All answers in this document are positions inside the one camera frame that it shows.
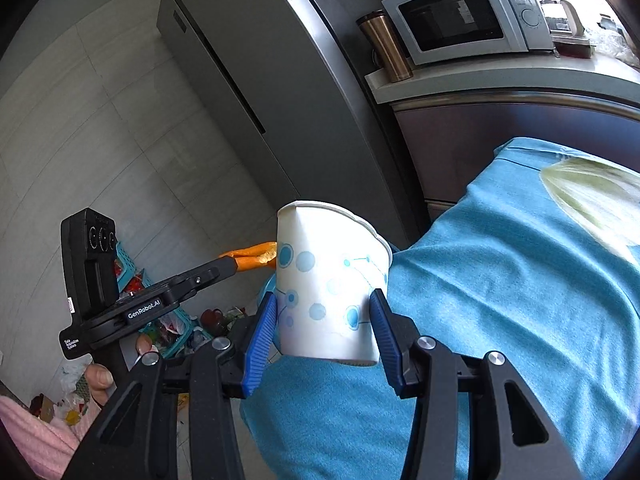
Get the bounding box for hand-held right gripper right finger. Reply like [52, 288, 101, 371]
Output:
[368, 288, 582, 480]

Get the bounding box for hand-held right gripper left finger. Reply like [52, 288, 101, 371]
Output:
[59, 291, 279, 480]

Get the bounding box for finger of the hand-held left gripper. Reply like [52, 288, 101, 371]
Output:
[162, 255, 237, 307]

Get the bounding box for blue plastic trash bin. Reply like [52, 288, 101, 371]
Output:
[255, 274, 278, 312]

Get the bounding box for orange peel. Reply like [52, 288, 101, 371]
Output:
[219, 241, 279, 272]

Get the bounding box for white dotted paper cup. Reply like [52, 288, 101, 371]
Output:
[275, 201, 392, 367]

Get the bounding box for person's left hand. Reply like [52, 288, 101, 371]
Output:
[85, 334, 157, 408]

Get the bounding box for teal plastic basket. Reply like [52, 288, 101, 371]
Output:
[149, 304, 197, 357]
[115, 241, 147, 294]

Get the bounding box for teal tablecloth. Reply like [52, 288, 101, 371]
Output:
[240, 136, 640, 480]

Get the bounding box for white plastic bag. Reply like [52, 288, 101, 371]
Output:
[60, 361, 92, 392]

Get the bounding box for cardboard box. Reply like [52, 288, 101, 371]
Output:
[29, 394, 57, 423]

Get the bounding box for grey refrigerator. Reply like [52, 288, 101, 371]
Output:
[156, 0, 432, 261]

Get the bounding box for translucent greenish plastic bag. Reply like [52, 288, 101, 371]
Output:
[539, 156, 640, 262]

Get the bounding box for pale stone countertop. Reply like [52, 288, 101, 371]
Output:
[364, 51, 640, 112]

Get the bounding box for bronze thermos flask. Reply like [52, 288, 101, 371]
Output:
[355, 10, 415, 84]

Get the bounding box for silver microwave oven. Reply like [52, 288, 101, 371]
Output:
[381, 0, 557, 67]

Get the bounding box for dark red tray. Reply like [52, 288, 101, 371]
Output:
[553, 36, 597, 59]

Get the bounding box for glass kettle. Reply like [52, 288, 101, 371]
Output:
[537, 0, 587, 37]

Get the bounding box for clear crumpled plastic bags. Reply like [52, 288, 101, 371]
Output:
[590, 12, 640, 68]

